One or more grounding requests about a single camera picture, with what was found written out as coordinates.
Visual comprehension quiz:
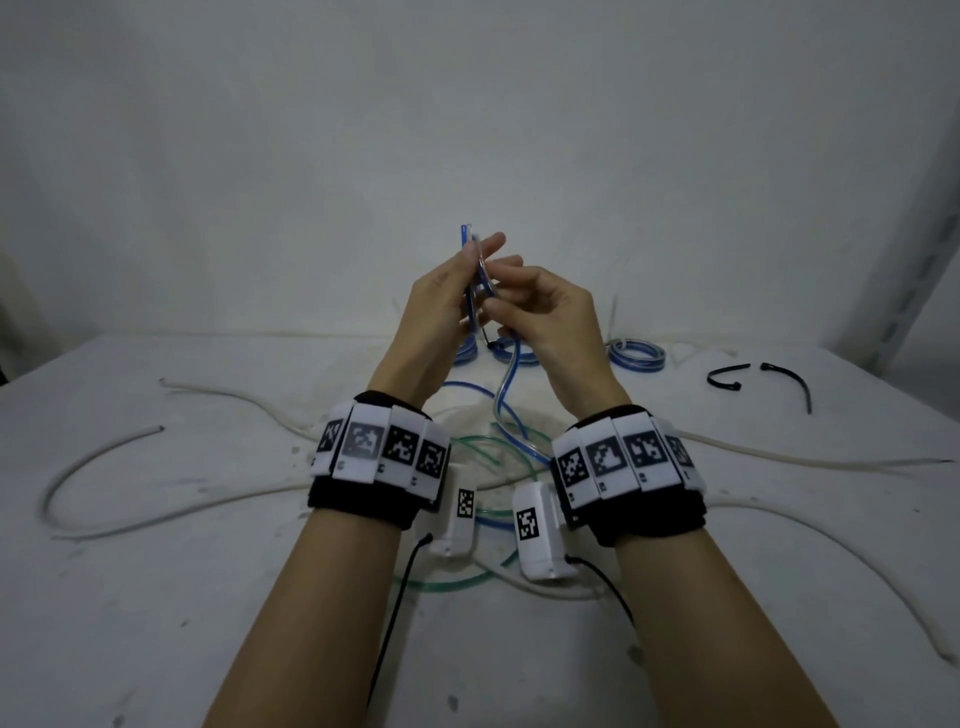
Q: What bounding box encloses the person's right hand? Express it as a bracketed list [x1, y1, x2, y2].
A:
[479, 263, 633, 422]

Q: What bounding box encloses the person's left hand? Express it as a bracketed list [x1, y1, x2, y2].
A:
[367, 232, 526, 418]

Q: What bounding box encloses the blue tube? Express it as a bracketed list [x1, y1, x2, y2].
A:
[488, 337, 543, 367]

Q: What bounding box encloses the blue white coil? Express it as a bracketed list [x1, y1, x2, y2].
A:
[605, 338, 668, 375]

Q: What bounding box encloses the curled black cable tie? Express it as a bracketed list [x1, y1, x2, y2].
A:
[705, 362, 752, 392]

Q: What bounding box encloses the white tube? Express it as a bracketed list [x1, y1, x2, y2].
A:
[41, 425, 166, 526]
[52, 377, 960, 669]

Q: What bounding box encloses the long black cable tie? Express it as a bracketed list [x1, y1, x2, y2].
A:
[759, 362, 814, 415]

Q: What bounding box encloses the green tube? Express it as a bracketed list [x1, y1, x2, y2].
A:
[393, 433, 560, 599]

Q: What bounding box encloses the person's right forearm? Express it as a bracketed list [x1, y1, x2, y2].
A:
[614, 528, 841, 728]

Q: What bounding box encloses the person's left forearm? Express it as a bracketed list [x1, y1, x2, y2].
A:
[202, 517, 403, 728]

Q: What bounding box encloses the left black marker wristband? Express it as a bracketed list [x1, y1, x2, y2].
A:
[307, 391, 453, 532]

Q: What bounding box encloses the black marker wristband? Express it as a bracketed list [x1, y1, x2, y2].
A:
[307, 391, 453, 532]
[551, 404, 710, 547]

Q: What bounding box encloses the right black marker wristband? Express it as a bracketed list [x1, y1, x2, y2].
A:
[551, 404, 710, 547]

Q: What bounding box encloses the white perforated shelf upright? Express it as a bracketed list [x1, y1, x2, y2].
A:
[832, 112, 960, 373]

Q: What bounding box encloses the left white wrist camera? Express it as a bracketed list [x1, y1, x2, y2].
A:
[428, 464, 479, 558]

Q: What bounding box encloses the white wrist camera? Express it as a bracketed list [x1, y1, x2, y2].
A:
[428, 464, 479, 558]
[512, 482, 580, 583]

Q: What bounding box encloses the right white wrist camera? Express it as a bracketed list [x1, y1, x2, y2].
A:
[512, 482, 580, 583]

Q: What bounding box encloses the right black camera cord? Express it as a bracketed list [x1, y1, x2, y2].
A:
[566, 553, 637, 628]

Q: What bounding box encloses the black camera cord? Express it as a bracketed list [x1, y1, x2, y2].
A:
[566, 553, 637, 628]
[365, 532, 436, 710]

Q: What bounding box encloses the left black camera cord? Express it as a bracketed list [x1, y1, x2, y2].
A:
[365, 532, 436, 710]

